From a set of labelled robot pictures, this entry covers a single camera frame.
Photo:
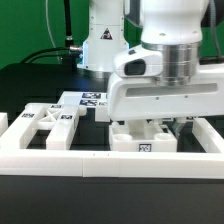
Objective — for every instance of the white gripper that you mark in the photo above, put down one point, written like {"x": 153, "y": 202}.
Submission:
{"x": 140, "y": 98}

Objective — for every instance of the white chair seat part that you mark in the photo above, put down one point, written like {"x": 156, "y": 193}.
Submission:
{"x": 141, "y": 136}

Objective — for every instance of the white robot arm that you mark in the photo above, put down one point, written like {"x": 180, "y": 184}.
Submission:
{"x": 149, "y": 48}

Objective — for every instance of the white chair back part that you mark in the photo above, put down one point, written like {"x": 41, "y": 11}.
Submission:
{"x": 59, "y": 120}

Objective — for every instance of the white tagged cube right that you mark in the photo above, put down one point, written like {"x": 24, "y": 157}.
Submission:
{"x": 190, "y": 118}

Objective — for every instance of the white block at left edge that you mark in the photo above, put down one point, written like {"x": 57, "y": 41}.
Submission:
{"x": 3, "y": 122}

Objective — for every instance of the white U-shaped fence frame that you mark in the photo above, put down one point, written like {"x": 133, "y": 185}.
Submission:
{"x": 111, "y": 164}

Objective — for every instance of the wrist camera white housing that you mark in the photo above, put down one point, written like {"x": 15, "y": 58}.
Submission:
{"x": 138, "y": 62}

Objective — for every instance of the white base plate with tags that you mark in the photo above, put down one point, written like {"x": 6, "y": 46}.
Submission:
{"x": 88, "y": 99}

